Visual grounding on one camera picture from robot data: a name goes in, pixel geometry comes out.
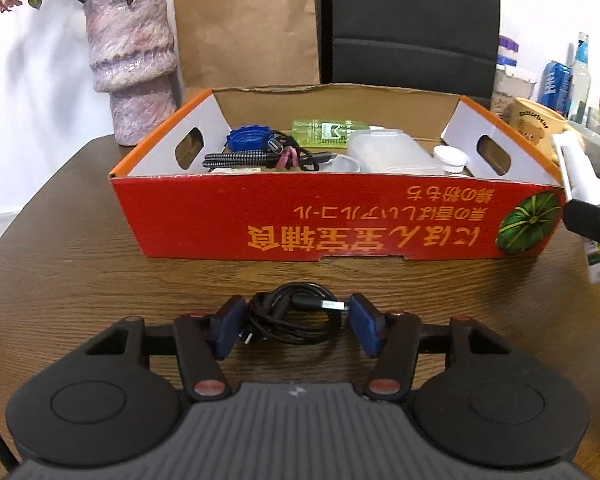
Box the white tube bottle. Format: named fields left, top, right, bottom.
left=552, top=131, right=600, bottom=284

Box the black usb cable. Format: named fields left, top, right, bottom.
left=239, top=280, right=350, bottom=347

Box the red orange cardboard box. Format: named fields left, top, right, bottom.
left=110, top=84, right=565, bottom=261

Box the yellow bear mug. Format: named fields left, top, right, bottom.
left=509, top=98, right=585, bottom=164

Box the blue drink can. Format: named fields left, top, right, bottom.
left=538, top=61, right=572, bottom=117

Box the clear glass bottle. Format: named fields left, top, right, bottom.
left=568, top=32, right=591, bottom=124

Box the white ribbed bottle cap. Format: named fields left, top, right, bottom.
left=434, top=145, right=468, bottom=174

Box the clear food storage container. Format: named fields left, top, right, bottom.
left=489, top=65, right=535, bottom=122

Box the translucent plastic box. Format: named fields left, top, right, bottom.
left=347, top=129, right=444, bottom=176

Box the purple lidded small jar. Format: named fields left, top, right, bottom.
left=496, top=36, right=519, bottom=66

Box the blue ribbed bottle cap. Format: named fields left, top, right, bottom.
left=226, top=125, right=274, bottom=152

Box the green spray bottle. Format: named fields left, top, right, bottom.
left=291, top=119, right=380, bottom=148

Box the black paper bag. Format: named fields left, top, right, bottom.
left=316, top=0, right=501, bottom=106

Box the pink textured ceramic vase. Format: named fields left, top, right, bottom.
left=84, top=0, right=178, bottom=146

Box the brown paper bag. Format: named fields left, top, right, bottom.
left=173, top=0, right=320, bottom=89

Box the pink cable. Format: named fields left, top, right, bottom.
left=276, top=145, right=301, bottom=172

